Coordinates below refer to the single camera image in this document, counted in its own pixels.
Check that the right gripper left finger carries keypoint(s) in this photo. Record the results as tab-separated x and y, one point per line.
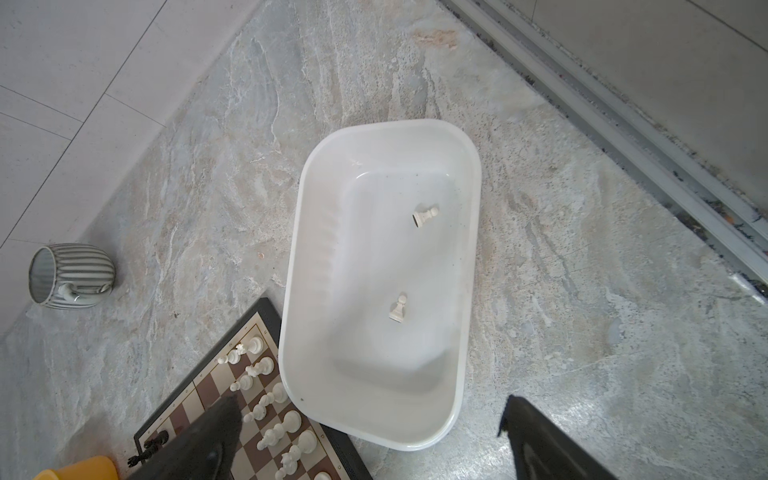
203	450

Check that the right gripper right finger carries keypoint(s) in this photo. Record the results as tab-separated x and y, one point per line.
541	450

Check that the yellow plastic tray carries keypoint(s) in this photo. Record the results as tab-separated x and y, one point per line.
94	468

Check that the black chess pieces on board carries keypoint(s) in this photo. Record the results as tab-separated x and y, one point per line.
150	447

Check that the white chess pieces on board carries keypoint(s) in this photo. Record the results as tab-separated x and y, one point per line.
256	384

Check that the white chess piece in tray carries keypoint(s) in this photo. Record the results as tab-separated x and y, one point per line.
397	311

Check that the brown white chessboard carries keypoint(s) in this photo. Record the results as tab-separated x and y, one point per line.
197	393

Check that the white plastic tray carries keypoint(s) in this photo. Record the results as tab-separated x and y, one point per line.
354	250

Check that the white ribbed ceramic cup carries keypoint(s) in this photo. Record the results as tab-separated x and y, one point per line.
70	276

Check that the white pawn in tray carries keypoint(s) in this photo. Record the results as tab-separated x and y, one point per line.
424	214

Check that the aluminium rail frame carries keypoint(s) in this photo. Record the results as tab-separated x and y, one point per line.
717	213

